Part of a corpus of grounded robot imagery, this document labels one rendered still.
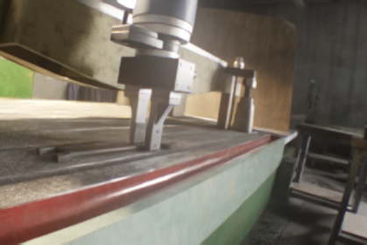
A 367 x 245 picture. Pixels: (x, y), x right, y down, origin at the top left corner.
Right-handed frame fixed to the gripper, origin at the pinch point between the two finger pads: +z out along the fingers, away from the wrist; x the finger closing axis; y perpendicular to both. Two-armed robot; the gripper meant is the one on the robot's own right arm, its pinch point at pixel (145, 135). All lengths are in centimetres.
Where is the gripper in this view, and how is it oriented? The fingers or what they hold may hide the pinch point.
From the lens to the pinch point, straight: 44.4
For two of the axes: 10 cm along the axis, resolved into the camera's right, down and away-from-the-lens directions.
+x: -8.2, -1.8, 5.5
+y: 5.6, 0.0, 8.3
